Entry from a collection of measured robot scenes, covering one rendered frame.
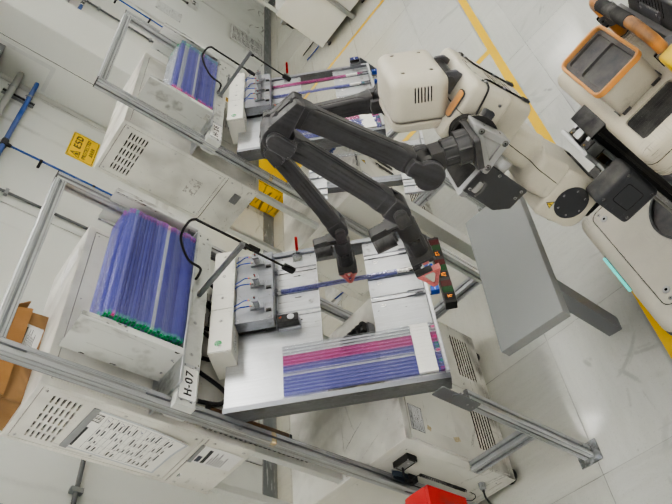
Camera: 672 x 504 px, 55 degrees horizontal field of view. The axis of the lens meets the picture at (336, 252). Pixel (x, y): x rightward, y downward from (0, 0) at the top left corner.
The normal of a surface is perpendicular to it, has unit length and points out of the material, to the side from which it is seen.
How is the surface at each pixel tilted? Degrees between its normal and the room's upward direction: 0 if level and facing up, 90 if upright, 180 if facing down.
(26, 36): 90
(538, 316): 0
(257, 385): 43
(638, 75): 92
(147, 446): 93
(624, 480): 0
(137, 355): 90
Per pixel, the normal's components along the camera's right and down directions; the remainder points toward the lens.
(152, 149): 0.08, 0.66
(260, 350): -0.15, -0.73
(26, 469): 0.61, -0.62
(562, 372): -0.79, -0.42
